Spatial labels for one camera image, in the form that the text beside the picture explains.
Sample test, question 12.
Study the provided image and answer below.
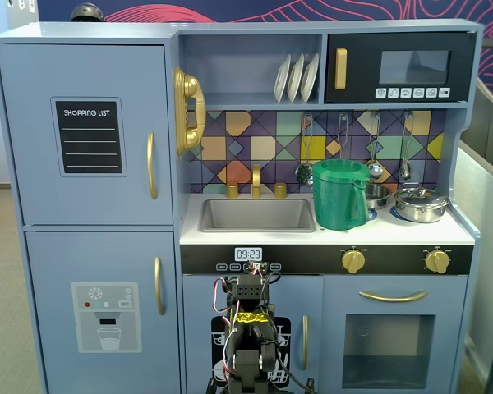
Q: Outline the steel slotted spoon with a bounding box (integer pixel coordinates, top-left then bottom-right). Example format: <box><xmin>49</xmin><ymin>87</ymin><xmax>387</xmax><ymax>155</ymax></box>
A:
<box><xmin>294</xmin><ymin>114</ymin><xmax>316</xmax><ymax>188</ymax></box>

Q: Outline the small camera circuit board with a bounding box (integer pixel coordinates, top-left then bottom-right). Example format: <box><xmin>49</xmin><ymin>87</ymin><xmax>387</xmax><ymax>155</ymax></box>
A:
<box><xmin>242</xmin><ymin>259</ymin><xmax>270</xmax><ymax>277</ymax></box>

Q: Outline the white toy plate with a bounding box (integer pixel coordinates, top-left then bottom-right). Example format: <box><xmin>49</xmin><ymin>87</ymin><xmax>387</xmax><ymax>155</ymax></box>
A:
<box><xmin>286</xmin><ymin>53</ymin><xmax>306</xmax><ymax>103</ymax></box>
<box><xmin>273</xmin><ymin>53</ymin><xmax>293</xmax><ymax>104</ymax></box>
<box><xmin>300</xmin><ymin>53</ymin><xmax>320</xmax><ymax>103</ymax></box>

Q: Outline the gold oven handle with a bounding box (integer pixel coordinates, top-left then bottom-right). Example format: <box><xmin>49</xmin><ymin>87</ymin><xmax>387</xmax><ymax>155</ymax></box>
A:
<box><xmin>357</xmin><ymin>289</ymin><xmax>430</xmax><ymax>305</ymax></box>

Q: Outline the gold stove knob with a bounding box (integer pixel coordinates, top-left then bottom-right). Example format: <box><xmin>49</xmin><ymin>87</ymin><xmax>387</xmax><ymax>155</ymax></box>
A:
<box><xmin>340</xmin><ymin>248</ymin><xmax>367</xmax><ymax>275</ymax></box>
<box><xmin>423</xmin><ymin>248</ymin><xmax>451</xmax><ymax>275</ymax></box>

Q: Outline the grey partition bin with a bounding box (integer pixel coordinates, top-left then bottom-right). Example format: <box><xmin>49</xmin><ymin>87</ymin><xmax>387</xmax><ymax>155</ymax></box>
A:
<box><xmin>454</xmin><ymin>76</ymin><xmax>493</xmax><ymax>394</ymax></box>

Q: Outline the steel hanging spatula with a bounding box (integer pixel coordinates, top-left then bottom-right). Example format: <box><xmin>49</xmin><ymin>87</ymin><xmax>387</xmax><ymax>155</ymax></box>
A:
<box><xmin>338</xmin><ymin>113</ymin><xmax>353</xmax><ymax>162</ymax></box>

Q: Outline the steel pot with lid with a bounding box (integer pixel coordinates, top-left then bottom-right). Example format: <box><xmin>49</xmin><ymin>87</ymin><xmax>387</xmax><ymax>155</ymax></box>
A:
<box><xmin>394</xmin><ymin>182</ymin><xmax>451</xmax><ymax>224</ymax></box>

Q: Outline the gold dishwasher handle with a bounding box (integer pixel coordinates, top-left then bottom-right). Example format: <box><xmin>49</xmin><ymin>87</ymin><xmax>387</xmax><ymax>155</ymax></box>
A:
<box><xmin>301</xmin><ymin>314</ymin><xmax>311</xmax><ymax>372</ymax></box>

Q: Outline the blue door with shopping list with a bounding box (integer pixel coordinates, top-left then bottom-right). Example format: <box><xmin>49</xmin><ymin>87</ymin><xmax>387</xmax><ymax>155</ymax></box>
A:
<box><xmin>0</xmin><ymin>44</ymin><xmax>175</xmax><ymax>227</ymax></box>

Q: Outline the gold toy faucet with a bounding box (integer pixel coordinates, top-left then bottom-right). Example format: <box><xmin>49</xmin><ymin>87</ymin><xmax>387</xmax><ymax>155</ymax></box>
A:
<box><xmin>251</xmin><ymin>163</ymin><xmax>262</xmax><ymax>200</ymax></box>

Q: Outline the red white servo cable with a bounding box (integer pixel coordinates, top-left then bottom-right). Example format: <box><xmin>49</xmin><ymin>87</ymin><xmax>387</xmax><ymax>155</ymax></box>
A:
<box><xmin>211</xmin><ymin>277</ymin><xmax>242</xmax><ymax>377</ymax></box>

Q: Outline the grey toy sink basin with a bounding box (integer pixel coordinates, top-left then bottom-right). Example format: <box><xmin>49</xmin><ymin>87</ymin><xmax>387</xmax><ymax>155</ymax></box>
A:
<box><xmin>197</xmin><ymin>198</ymin><xmax>318</xmax><ymax>234</ymax></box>

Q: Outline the gold microwave handle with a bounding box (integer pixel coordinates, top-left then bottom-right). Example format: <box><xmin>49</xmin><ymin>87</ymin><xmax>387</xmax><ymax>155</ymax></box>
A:
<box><xmin>334</xmin><ymin>48</ymin><xmax>348</xmax><ymax>90</ymax></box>

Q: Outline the blue dishwasher door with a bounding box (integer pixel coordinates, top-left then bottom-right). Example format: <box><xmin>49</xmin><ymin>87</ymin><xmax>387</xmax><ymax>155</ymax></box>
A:
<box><xmin>182</xmin><ymin>273</ymin><xmax>325</xmax><ymax>394</ymax></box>

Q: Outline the green plastic pitcher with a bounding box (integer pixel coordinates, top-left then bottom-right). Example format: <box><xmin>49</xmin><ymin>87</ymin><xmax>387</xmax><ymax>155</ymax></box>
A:
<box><xmin>311</xmin><ymin>158</ymin><xmax>372</xmax><ymax>231</ymax></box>

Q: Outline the steel ladle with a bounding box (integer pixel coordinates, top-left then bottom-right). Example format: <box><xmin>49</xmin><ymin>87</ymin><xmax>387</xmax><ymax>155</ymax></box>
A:
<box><xmin>366</xmin><ymin>113</ymin><xmax>385</xmax><ymax>181</ymax></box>

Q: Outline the blue toy play kitchen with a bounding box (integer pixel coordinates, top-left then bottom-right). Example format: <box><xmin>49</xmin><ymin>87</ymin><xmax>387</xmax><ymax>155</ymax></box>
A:
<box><xmin>0</xmin><ymin>18</ymin><xmax>486</xmax><ymax>394</ymax></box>

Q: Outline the short gold curved door handle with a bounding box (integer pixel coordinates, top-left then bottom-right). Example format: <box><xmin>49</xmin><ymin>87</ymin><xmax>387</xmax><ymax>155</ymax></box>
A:
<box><xmin>154</xmin><ymin>256</ymin><xmax>167</xmax><ymax>317</ymax></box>

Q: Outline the gold toy telephone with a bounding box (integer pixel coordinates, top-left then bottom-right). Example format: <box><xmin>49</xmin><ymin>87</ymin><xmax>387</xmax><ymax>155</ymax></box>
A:
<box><xmin>172</xmin><ymin>66</ymin><xmax>208</xmax><ymax>157</ymax></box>

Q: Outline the blue oven door with window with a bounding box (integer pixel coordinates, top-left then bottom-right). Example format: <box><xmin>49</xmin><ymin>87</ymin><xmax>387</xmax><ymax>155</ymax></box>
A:
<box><xmin>322</xmin><ymin>274</ymin><xmax>470</xmax><ymax>394</ymax></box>

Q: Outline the black microwave door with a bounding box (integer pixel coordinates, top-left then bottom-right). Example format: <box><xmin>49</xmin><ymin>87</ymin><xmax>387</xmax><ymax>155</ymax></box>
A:
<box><xmin>325</xmin><ymin>32</ymin><xmax>477</xmax><ymax>104</ymax></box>

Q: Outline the long gold curved door handle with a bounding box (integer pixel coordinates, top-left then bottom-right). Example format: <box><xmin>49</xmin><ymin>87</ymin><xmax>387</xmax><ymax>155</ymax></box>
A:
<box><xmin>146</xmin><ymin>131</ymin><xmax>159</xmax><ymax>201</ymax></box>

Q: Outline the small open steel pot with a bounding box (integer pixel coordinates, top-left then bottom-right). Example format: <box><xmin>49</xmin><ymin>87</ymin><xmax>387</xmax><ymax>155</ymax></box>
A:
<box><xmin>364</xmin><ymin>183</ymin><xmax>393</xmax><ymax>212</ymax></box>

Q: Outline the blue door with ice dispenser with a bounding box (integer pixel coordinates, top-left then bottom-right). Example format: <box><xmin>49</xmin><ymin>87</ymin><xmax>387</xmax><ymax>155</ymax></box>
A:
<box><xmin>24</xmin><ymin>231</ymin><xmax>183</xmax><ymax>394</ymax></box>

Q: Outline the steel hanging whisk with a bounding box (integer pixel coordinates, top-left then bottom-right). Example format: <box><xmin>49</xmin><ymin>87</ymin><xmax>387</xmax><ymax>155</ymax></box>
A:
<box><xmin>399</xmin><ymin>111</ymin><xmax>416</xmax><ymax>181</ymax></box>

